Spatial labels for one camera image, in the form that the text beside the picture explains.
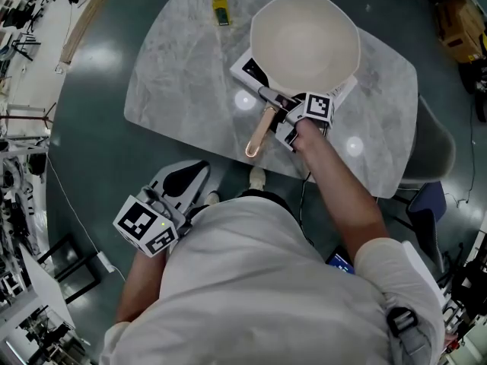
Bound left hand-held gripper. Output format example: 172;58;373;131
113;159;212;258

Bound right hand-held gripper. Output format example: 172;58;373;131
258;86;336;152

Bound cream frying pan wooden handle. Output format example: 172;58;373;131
245;0;361;159

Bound person's left forearm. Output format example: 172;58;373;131
115;247;170;323

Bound person's right forearm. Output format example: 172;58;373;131
294;119;391;258

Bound grey marble table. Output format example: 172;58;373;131
124;0;419;200

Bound white power strip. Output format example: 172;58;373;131
97;252;115;274

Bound yellow bottle with black cap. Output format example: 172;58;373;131
212;0;232;27

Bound person's white shirt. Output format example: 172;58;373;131
99;195;446;365

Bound grey shell chair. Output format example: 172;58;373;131
397;94;457;189

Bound white board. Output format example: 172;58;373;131
14;243;77;330

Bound red-brown stand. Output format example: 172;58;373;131
0;103;57;129

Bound tablet with blue screen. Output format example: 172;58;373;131
325;245;357;275

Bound blue chair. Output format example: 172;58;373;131
391;180;447;273

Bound wooden planks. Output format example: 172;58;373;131
56;0;123;74

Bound large cardboard box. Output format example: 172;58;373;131
435;0;487;64

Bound black cable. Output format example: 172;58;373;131
298;169;317;246

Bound black metal frame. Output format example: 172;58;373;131
36;233;100;306

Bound grey backpack strap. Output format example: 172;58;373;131
386;306;450;365

